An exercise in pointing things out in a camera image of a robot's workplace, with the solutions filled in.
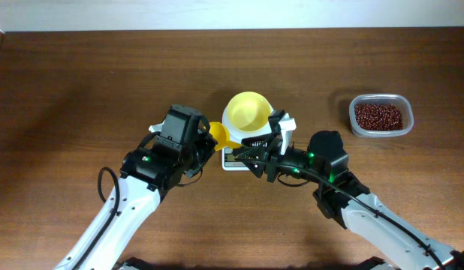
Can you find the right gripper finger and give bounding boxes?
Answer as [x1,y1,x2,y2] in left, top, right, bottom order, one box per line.
[241,134,273,147]
[232,145,269,161]

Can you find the yellow measuring scoop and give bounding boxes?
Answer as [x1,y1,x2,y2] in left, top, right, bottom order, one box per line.
[209,121,242,152]

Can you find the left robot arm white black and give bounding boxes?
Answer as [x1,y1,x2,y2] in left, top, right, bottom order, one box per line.
[56,104,217,270]

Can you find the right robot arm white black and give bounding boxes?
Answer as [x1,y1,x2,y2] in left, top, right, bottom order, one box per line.
[233,130,464,269]

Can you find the yellow plastic bowl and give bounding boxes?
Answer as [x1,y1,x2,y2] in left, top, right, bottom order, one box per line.
[226,91,271,132]

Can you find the red beans in container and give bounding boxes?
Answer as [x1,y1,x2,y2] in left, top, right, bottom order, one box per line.
[354,103,403,131]

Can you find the clear plastic container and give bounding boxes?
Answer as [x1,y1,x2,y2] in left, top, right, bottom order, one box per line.
[349,94,414,138]

